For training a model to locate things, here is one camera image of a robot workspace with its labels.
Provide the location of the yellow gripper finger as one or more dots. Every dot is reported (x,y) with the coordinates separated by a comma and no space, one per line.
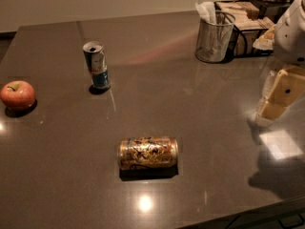
(281,89)

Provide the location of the orange patterned soda can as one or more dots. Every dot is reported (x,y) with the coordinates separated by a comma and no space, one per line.
(154,152)

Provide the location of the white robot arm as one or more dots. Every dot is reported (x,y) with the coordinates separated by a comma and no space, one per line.
(289,37)

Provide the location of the silver blue redbull can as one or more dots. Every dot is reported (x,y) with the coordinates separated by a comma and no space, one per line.
(96,63)

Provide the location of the black rack with packets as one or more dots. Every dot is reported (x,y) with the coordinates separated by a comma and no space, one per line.
(248,26)

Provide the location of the white napkins in cup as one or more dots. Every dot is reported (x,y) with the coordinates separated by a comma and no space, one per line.
(206,11)

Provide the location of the red apple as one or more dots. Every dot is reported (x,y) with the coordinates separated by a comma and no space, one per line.
(18,95)

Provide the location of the wire mesh cup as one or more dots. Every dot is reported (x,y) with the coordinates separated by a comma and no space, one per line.
(213,38)

